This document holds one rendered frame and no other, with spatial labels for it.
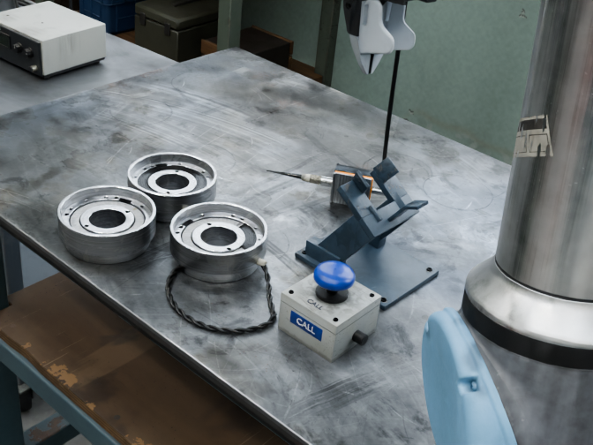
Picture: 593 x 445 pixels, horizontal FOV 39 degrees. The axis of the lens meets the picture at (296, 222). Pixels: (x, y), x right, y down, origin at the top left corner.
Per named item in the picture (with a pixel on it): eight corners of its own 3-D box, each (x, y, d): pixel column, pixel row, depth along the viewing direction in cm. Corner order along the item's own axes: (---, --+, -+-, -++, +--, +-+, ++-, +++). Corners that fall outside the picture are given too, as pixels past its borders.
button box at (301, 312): (276, 328, 83) (281, 289, 80) (322, 298, 88) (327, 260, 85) (339, 369, 79) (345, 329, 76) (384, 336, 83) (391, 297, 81)
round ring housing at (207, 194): (117, 187, 103) (116, 158, 101) (198, 176, 107) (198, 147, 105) (142, 232, 95) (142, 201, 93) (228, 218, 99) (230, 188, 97)
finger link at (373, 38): (379, 89, 94) (392, 7, 90) (341, 73, 98) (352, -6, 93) (397, 85, 96) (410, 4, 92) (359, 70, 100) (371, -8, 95)
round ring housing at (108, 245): (129, 277, 88) (128, 245, 85) (40, 253, 90) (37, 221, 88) (171, 228, 96) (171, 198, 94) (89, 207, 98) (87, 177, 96)
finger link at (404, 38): (398, 85, 96) (410, 4, 92) (360, 70, 100) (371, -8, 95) (415, 80, 98) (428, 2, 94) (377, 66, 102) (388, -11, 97)
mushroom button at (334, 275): (300, 308, 82) (305, 267, 79) (326, 292, 85) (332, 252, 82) (332, 328, 80) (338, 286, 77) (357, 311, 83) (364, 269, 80)
